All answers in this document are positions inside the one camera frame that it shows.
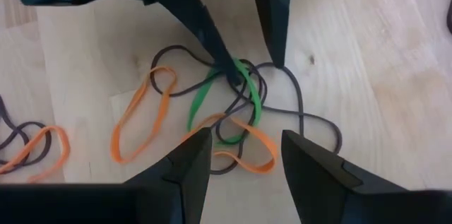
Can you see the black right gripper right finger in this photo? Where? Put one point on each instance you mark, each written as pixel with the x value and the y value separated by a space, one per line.
pixel 318 181

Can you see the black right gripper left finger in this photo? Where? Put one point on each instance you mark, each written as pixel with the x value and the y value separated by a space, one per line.
pixel 187 181

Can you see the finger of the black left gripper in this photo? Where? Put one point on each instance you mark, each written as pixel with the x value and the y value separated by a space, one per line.
pixel 183 5
pixel 273 8

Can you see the orange rubber band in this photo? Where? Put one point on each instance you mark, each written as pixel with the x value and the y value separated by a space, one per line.
pixel 114 146
pixel 65 146
pixel 261 135

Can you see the green rubber band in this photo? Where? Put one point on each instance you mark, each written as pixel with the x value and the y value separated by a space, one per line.
pixel 255 93

